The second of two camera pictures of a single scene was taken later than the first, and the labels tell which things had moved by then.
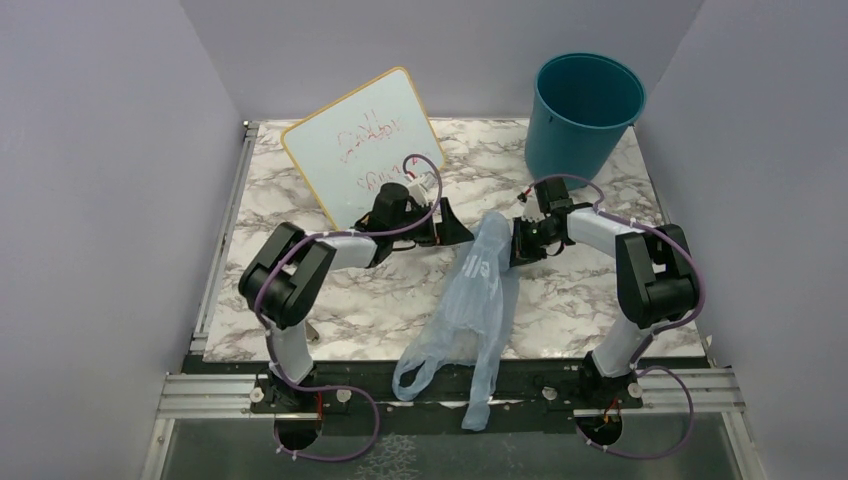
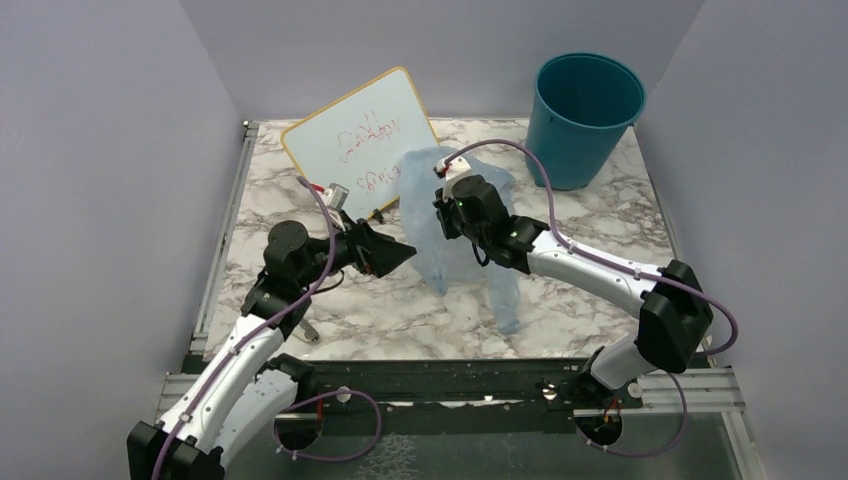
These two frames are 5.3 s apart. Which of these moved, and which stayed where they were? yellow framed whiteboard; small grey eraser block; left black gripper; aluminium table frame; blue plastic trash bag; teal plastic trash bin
Moved: blue plastic trash bag; left black gripper
Stayed: yellow framed whiteboard; small grey eraser block; aluminium table frame; teal plastic trash bin
